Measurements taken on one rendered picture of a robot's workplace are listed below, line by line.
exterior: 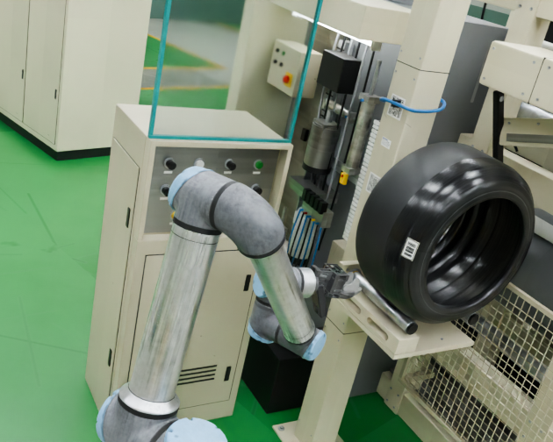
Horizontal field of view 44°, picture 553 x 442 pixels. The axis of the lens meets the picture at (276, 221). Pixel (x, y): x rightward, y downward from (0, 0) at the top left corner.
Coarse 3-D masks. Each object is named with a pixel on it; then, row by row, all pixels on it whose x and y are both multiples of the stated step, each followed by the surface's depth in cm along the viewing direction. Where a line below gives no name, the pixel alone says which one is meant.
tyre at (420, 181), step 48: (432, 144) 219; (384, 192) 212; (432, 192) 200; (480, 192) 202; (528, 192) 215; (384, 240) 208; (432, 240) 201; (480, 240) 247; (528, 240) 225; (384, 288) 216; (432, 288) 245; (480, 288) 238
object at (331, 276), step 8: (328, 264) 207; (336, 264) 208; (320, 272) 200; (328, 272) 201; (336, 272) 203; (344, 272) 205; (320, 280) 202; (328, 280) 203; (336, 280) 202; (344, 280) 204; (328, 288) 203; (336, 288) 205; (328, 296) 204
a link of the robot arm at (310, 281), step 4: (300, 268) 198; (304, 268) 199; (308, 268) 200; (304, 272) 197; (308, 272) 198; (312, 272) 199; (304, 276) 196; (308, 276) 197; (312, 276) 198; (308, 280) 196; (312, 280) 197; (308, 284) 196; (312, 284) 197; (304, 288) 195; (308, 288) 196; (312, 288) 197; (304, 292) 196; (308, 292) 197; (312, 292) 198; (304, 296) 198; (308, 296) 199
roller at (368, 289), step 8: (352, 272) 245; (360, 280) 241; (368, 288) 237; (368, 296) 237; (376, 296) 233; (384, 296) 232; (376, 304) 233; (384, 304) 229; (392, 304) 228; (384, 312) 229; (392, 312) 226; (400, 312) 224; (400, 320) 222; (408, 320) 221; (408, 328) 219; (416, 328) 221
